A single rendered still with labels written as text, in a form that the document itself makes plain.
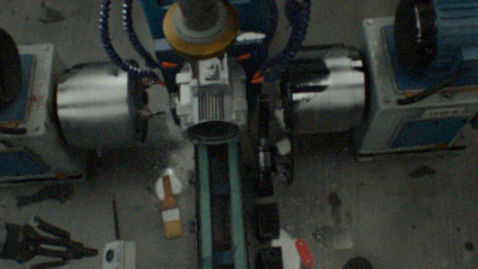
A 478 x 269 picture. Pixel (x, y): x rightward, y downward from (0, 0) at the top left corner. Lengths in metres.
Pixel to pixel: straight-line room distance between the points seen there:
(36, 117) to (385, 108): 0.90
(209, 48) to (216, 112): 0.24
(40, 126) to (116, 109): 0.20
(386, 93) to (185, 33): 0.53
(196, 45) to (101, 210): 0.68
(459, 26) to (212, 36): 0.56
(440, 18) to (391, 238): 0.67
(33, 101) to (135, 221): 0.48
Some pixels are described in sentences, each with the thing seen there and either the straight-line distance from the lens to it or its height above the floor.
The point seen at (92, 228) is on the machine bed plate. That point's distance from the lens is 1.62.
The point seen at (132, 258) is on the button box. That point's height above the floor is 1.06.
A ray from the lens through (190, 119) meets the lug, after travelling 1.35.
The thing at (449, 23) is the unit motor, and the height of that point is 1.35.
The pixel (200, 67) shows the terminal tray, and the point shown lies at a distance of 1.40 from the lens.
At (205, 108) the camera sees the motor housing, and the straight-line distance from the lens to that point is 1.36.
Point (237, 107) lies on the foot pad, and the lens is 1.38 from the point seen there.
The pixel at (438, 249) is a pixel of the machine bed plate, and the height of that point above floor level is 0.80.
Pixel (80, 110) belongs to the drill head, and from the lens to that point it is 1.38.
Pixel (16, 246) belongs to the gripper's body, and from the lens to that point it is 1.14.
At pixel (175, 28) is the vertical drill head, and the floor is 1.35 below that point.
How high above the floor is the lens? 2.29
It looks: 65 degrees down
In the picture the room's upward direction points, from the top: 6 degrees counter-clockwise
